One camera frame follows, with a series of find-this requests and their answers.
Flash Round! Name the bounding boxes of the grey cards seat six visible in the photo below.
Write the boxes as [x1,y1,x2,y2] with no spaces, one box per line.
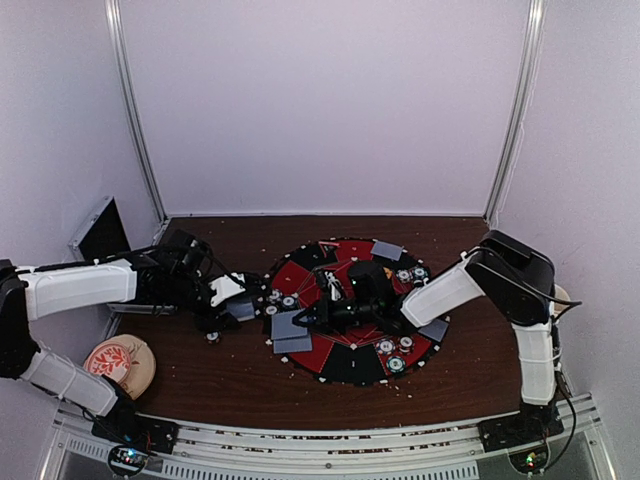
[370,240,404,261]

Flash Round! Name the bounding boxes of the left aluminium frame post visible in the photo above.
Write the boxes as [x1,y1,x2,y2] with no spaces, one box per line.
[104,0,167,223]

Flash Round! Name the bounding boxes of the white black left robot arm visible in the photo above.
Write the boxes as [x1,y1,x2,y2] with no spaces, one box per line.
[1,230,270,445]

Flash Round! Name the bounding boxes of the grey playing card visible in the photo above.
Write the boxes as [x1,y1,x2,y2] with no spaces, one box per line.
[271,310,308,340]

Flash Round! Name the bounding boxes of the brown red chip stack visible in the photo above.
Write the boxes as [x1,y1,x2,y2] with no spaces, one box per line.
[205,331,221,345]

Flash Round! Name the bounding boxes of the brown white poker chip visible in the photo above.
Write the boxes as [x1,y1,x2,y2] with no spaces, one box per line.
[398,336,415,355]

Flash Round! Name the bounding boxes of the white grey poker chip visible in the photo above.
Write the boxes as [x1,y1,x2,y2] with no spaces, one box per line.
[268,290,282,303]

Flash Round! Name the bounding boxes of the grey cards seat two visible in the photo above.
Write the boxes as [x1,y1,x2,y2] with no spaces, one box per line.
[273,335,313,354]

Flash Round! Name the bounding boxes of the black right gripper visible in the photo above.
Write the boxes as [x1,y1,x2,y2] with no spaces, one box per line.
[293,292,379,335]

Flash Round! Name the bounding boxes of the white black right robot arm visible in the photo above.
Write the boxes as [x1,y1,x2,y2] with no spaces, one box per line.
[311,230,579,448]

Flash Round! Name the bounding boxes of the beige ceramic mug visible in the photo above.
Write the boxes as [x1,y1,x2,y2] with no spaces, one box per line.
[549,284,575,322]

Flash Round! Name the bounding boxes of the round red black poker mat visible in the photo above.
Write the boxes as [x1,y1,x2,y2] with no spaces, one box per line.
[263,237,442,386]

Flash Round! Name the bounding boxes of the green blue poker chip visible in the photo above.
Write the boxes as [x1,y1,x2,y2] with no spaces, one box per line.
[386,356,406,374]

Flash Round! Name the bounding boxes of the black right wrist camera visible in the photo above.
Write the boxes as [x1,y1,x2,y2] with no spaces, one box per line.
[347,260,394,301]

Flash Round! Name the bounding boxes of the blue orange poker chip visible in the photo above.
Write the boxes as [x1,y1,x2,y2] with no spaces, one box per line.
[375,339,396,356]

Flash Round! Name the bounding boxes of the grey cards seat nine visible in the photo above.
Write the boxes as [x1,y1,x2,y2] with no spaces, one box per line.
[418,318,449,343]

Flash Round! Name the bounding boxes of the grey card deck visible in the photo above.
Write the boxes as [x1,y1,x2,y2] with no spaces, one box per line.
[226,299,259,322]

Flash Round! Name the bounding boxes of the right aluminium frame post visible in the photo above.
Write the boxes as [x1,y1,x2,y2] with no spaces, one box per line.
[483,0,548,228]

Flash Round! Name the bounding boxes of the aluminium poker case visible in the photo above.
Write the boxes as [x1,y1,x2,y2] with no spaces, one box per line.
[69,196,177,315]

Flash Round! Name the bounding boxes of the aluminium frame post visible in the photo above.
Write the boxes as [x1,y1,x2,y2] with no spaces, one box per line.
[104,0,167,223]
[483,0,548,228]

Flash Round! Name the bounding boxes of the beige red patterned bowl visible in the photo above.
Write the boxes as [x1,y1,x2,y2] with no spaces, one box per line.
[83,334,156,400]

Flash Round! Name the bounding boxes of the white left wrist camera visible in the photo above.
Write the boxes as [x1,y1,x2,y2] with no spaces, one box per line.
[208,272,246,308]

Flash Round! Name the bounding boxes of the aluminium front rail base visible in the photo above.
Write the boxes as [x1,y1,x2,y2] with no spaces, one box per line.
[39,392,619,480]

